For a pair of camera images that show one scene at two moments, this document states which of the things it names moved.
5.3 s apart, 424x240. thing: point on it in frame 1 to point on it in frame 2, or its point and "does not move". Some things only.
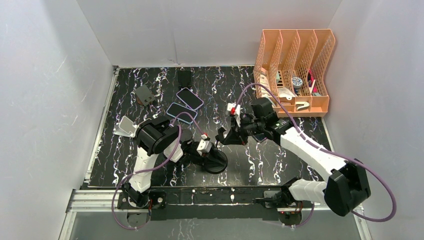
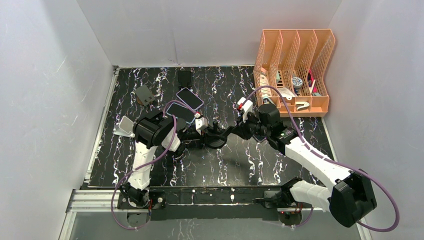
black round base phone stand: x=215 y=162 to x=215 y=138
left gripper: x=202 y=160 to x=202 y=137
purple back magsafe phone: x=261 y=137 does not move
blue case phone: x=175 y=109 does not move
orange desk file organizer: x=291 y=63 does not move
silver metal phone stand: x=125 y=127 does not move
